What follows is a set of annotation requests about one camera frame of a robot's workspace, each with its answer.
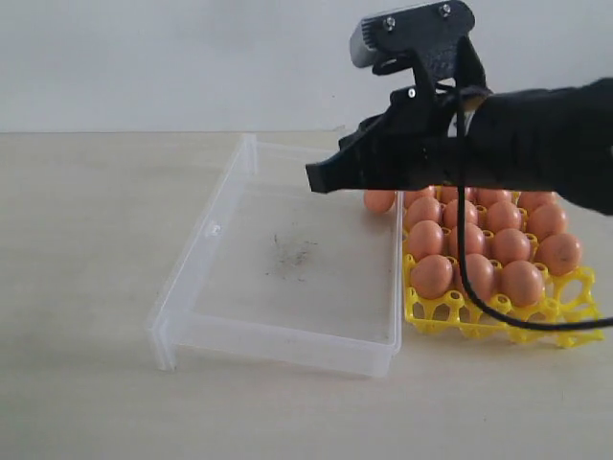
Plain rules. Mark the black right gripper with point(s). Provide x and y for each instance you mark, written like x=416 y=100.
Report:
x=408 y=147

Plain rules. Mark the brown egg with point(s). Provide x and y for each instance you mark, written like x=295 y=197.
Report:
x=530 y=201
x=560 y=253
x=481 y=275
x=503 y=215
x=475 y=242
x=487 y=197
x=450 y=213
x=423 y=208
x=410 y=196
x=510 y=245
x=547 y=220
x=449 y=193
x=424 y=239
x=522 y=283
x=432 y=276
x=379 y=201

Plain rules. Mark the clear plastic box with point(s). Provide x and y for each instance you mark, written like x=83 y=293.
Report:
x=274 y=271

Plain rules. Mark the yellow plastic egg tray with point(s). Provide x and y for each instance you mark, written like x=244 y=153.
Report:
x=565 y=299

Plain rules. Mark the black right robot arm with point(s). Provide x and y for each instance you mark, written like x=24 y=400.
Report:
x=539 y=140

